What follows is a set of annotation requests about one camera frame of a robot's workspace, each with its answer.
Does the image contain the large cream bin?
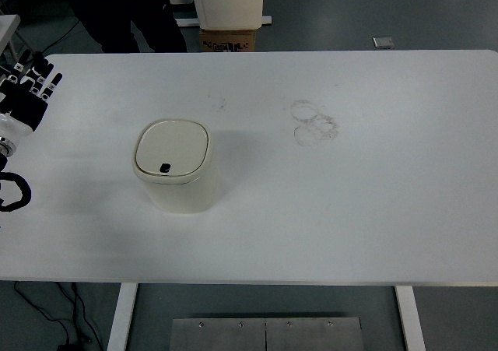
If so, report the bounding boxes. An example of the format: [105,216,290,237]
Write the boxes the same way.
[189,0,265,31]

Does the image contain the thin black floor cable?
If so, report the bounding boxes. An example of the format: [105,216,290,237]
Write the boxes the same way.
[38,18,83,57]

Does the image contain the brown cardboard box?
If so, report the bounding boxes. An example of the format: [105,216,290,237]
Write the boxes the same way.
[199,27,258,53]

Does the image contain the grey metal plate with screws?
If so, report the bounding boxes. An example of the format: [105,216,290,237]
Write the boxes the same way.
[170,317,365,351]

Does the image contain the black floor cable with plug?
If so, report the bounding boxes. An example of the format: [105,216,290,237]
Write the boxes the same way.
[13,281,104,351]

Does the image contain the small cream trash bin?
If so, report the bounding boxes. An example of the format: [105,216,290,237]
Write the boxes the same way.
[132,119,219,215]

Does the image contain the person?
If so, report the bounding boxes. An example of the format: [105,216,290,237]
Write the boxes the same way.
[68,0,189,54]

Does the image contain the white table leg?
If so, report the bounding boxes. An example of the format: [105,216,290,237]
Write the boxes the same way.
[105,283,139,351]
[395,286,428,351]

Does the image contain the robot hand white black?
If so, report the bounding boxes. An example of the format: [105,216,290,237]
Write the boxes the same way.
[0,50,64,144]

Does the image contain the white side table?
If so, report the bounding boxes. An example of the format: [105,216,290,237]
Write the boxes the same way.
[0,14,21,54]

